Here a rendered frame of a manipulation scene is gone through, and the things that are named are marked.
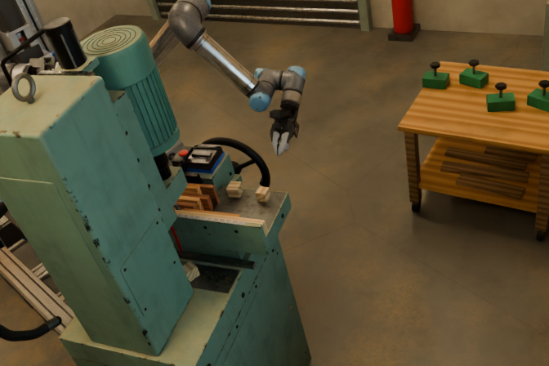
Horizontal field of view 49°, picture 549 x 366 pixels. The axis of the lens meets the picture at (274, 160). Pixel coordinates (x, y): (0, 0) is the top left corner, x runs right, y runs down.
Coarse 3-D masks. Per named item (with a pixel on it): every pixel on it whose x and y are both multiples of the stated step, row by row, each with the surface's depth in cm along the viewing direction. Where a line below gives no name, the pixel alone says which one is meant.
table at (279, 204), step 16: (240, 176) 198; (224, 192) 187; (272, 192) 183; (224, 208) 181; (240, 208) 180; (256, 208) 178; (272, 208) 177; (288, 208) 182; (272, 224) 172; (192, 240) 178; (208, 240) 176; (224, 240) 173; (240, 240) 170; (256, 240) 168; (272, 240) 172
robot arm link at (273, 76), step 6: (258, 72) 228; (264, 72) 228; (270, 72) 228; (276, 72) 228; (282, 72) 228; (258, 78) 228; (264, 78) 224; (270, 78) 225; (276, 78) 227; (276, 84) 227
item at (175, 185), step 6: (174, 168) 173; (180, 168) 173; (174, 174) 171; (180, 174) 173; (168, 180) 169; (174, 180) 170; (180, 180) 173; (168, 186) 168; (174, 186) 170; (180, 186) 173; (186, 186) 177; (168, 192) 168; (174, 192) 170; (180, 192) 173; (174, 198) 171; (174, 204) 171
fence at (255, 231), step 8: (176, 224) 176; (184, 224) 175; (192, 224) 173; (200, 224) 172; (208, 224) 170; (216, 224) 169; (224, 224) 168; (232, 224) 167; (248, 224) 165; (256, 224) 165; (200, 232) 174; (208, 232) 173; (216, 232) 172; (224, 232) 170; (232, 232) 169; (240, 232) 168; (248, 232) 166; (256, 232) 165; (264, 240) 167
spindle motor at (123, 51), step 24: (96, 48) 143; (120, 48) 140; (144, 48) 144; (96, 72) 141; (120, 72) 141; (144, 72) 145; (144, 96) 148; (144, 120) 150; (168, 120) 157; (168, 144) 157
